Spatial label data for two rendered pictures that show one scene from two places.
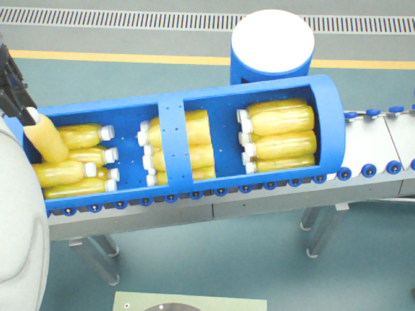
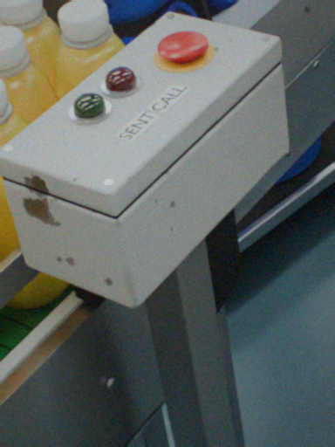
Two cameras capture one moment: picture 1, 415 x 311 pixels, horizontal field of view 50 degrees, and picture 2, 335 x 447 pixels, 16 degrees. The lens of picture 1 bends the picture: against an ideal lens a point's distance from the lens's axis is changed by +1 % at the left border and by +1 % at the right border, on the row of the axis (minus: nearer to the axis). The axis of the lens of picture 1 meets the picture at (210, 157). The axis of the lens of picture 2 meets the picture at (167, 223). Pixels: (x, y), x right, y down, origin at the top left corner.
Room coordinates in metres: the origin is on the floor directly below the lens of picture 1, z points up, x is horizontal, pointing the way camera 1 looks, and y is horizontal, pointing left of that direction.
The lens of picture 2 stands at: (-0.18, 1.23, 1.52)
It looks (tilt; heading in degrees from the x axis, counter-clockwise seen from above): 39 degrees down; 316
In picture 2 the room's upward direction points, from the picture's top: 10 degrees counter-clockwise
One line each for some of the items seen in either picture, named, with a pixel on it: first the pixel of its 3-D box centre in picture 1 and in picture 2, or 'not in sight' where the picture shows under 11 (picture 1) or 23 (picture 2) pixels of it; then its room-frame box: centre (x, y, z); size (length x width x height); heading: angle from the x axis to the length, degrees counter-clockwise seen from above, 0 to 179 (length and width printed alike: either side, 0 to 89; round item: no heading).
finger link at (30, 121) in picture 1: (23, 116); not in sight; (0.59, 0.42, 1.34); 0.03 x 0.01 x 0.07; 94
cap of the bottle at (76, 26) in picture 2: not in sight; (84, 19); (0.44, 0.68, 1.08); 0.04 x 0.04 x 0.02
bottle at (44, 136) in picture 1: (44, 136); not in sight; (0.61, 0.42, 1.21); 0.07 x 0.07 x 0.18
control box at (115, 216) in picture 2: not in sight; (153, 149); (0.31, 0.76, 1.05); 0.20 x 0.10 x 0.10; 94
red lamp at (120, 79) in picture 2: not in sight; (120, 79); (0.32, 0.76, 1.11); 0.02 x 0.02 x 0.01
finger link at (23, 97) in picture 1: (25, 100); not in sight; (0.64, 0.42, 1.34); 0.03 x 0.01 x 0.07; 94
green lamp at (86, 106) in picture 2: not in sight; (88, 105); (0.32, 0.80, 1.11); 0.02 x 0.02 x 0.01
